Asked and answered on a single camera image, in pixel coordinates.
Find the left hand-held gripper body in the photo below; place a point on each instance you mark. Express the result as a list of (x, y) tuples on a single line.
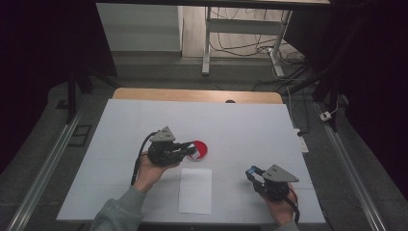
[(163, 152)]

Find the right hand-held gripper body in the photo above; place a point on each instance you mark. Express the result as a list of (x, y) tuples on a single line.
[(275, 189)]

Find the red petri dish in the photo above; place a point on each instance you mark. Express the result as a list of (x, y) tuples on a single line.
[(202, 149)]

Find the person's right hand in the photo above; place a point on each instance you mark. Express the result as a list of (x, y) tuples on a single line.
[(280, 211)]

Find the person's left hand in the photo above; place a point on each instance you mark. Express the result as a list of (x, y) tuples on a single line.
[(149, 174)]

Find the white paper sheet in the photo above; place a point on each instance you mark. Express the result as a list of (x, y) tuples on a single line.
[(195, 192)]

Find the wooden table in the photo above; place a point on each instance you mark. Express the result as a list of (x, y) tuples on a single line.
[(192, 95)]

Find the white power strip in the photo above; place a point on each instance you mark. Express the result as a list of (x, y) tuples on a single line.
[(302, 142)]

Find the dark table grommet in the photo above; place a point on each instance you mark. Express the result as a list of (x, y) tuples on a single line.
[(230, 101)]

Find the small white adapter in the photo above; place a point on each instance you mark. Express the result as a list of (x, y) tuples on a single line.
[(325, 116)]

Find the black metal stand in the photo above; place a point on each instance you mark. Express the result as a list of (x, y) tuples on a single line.
[(71, 96)]

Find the white cabinet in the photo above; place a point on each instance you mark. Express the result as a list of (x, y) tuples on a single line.
[(141, 29)]

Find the dark curtain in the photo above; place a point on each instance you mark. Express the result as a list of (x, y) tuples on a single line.
[(38, 64), (378, 80)]

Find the aluminium rail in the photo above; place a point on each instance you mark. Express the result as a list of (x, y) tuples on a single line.
[(349, 166), (48, 170)]

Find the black rectangular frame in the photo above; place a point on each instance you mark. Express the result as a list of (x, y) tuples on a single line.
[(80, 136)]

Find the white desk frame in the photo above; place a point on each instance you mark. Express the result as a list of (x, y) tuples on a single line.
[(243, 26)]

